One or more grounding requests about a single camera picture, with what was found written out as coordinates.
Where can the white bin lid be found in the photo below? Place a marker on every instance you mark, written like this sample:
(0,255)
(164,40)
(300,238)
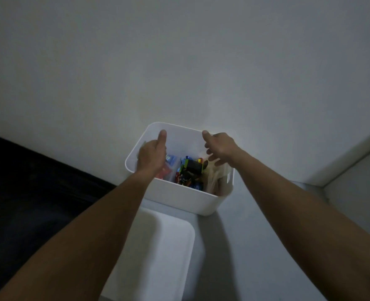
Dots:
(160,257)

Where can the person's left hand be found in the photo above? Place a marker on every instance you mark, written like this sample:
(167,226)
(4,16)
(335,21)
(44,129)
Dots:
(152,158)

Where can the person's right forearm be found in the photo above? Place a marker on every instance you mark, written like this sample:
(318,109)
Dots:
(316,228)

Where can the clear plastic container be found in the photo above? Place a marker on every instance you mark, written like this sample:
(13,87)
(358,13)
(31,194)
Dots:
(169,162)

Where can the white plastic storage bin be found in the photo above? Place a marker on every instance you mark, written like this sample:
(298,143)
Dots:
(182,200)

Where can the person's left forearm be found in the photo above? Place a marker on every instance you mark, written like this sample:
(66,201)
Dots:
(78,241)

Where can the pile of candies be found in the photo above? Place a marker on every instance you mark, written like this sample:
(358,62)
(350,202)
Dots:
(189,172)

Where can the bag of yellow chips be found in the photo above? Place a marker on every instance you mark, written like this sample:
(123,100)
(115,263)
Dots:
(214,181)

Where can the person's right hand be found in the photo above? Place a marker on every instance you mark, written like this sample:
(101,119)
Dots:
(227,148)

